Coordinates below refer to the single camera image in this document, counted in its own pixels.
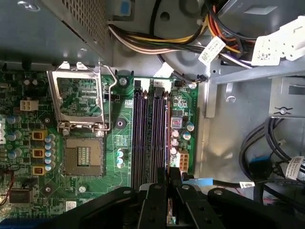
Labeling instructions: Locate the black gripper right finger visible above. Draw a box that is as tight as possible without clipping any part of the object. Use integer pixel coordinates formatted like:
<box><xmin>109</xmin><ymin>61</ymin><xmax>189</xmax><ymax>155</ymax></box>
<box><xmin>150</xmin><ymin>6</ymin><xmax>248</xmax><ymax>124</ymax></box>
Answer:
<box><xmin>170</xmin><ymin>167</ymin><xmax>305</xmax><ymax>229</ymax></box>

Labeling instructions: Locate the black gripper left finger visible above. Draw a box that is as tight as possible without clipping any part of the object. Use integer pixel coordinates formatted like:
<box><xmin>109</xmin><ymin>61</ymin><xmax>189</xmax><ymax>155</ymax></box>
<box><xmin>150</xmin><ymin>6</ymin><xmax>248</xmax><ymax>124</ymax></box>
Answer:
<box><xmin>38</xmin><ymin>167</ymin><xmax>168</xmax><ymax>229</ymax></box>

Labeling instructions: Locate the dark RAM stick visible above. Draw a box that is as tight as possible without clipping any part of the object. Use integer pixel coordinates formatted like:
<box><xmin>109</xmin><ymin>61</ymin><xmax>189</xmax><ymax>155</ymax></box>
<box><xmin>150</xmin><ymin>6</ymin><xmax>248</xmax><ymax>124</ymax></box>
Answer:
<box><xmin>166</xmin><ymin>99</ymin><xmax>177</xmax><ymax>226</ymax></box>

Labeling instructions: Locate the black RAM slot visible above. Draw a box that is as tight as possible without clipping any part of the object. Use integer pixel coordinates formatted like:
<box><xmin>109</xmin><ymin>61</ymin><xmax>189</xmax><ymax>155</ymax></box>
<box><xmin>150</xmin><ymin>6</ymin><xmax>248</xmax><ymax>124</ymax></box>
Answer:
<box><xmin>132</xmin><ymin>89</ymin><xmax>142</xmax><ymax>189</ymax></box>
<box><xmin>141</xmin><ymin>89</ymin><xmax>151</xmax><ymax>187</ymax></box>
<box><xmin>152</xmin><ymin>89</ymin><xmax>161</xmax><ymax>186</ymax></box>
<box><xmin>160</xmin><ymin>89</ymin><xmax>168</xmax><ymax>169</ymax></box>

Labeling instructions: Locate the green motherboard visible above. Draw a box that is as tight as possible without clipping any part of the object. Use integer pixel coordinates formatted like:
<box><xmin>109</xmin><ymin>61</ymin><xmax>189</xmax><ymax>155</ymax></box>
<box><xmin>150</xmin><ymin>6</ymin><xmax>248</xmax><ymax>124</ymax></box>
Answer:
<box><xmin>0</xmin><ymin>70</ymin><xmax>200</xmax><ymax>220</ymax></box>

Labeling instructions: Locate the black open PC case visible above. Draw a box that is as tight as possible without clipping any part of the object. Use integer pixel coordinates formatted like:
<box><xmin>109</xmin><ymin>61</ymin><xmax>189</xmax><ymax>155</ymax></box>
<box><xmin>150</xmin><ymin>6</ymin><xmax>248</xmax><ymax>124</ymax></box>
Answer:
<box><xmin>0</xmin><ymin>0</ymin><xmax>305</xmax><ymax>229</ymax></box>

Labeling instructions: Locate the CPU socket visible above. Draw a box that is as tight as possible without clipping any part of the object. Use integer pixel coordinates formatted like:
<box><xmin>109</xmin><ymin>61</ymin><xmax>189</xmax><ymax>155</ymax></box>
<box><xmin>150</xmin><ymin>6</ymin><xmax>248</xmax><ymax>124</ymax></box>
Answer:
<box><xmin>63</xmin><ymin>137</ymin><xmax>105</xmax><ymax>177</ymax></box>

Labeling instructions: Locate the blue expansion slot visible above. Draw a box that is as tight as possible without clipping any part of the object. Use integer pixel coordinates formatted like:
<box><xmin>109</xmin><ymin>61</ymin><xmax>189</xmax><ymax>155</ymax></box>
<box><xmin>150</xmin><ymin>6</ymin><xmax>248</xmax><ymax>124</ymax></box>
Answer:
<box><xmin>3</xmin><ymin>217</ymin><xmax>52</xmax><ymax>229</ymax></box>

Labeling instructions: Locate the grey metal drive cage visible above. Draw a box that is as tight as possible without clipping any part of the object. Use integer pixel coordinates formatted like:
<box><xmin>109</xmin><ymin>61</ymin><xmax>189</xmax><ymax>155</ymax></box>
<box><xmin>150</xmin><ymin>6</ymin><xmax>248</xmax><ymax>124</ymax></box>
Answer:
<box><xmin>204</xmin><ymin>0</ymin><xmax>305</xmax><ymax>119</ymax></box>

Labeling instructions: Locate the white power connector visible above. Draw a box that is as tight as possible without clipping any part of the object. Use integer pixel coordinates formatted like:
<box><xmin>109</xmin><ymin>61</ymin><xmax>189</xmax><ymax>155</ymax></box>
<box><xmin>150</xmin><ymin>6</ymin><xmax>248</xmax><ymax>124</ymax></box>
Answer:
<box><xmin>251</xmin><ymin>21</ymin><xmax>305</xmax><ymax>66</ymax></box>

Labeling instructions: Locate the grey Dell power supply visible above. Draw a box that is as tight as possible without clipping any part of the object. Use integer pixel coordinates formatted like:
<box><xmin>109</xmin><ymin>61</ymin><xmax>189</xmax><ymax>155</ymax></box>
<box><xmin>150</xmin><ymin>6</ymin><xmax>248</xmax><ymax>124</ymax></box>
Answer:
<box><xmin>0</xmin><ymin>0</ymin><xmax>114</xmax><ymax>70</ymax></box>

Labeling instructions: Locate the black cable with blue plug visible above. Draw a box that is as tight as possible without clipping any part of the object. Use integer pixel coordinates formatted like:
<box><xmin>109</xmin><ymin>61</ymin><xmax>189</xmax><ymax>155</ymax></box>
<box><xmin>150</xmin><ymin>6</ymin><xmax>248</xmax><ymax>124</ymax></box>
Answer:
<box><xmin>182</xmin><ymin>175</ymin><xmax>255</xmax><ymax>189</ymax></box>

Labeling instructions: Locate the black data cable bundle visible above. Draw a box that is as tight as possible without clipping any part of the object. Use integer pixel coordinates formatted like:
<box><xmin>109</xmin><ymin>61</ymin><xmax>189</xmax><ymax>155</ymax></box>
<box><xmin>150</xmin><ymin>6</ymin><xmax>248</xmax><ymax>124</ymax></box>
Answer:
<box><xmin>239</xmin><ymin>116</ymin><xmax>305</xmax><ymax>208</ymax></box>

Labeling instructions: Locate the thin wire locking lever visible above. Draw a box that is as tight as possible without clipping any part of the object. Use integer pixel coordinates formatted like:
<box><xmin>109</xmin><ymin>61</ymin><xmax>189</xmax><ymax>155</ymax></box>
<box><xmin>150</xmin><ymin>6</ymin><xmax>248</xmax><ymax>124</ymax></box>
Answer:
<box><xmin>94</xmin><ymin>62</ymin><xmax>118</xmax><ymax>132</ymax></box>

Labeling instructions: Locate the metal socket cover frame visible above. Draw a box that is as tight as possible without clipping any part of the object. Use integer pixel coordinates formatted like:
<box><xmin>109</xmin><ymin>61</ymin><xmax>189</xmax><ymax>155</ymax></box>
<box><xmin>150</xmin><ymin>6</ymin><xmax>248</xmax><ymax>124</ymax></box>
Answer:
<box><xmin>46</xmin><ymin>61</ymin><xmax>107</xmax><ymax>131</ymax></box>

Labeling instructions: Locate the coloured power wire bundle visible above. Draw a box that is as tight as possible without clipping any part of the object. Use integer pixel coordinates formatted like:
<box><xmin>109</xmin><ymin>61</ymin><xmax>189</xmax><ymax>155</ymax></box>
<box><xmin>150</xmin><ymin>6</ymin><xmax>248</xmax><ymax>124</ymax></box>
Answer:
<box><xmin>107</xmin><ymin>0</ymin><xmax>258</xmax><ymax>70</ymax></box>

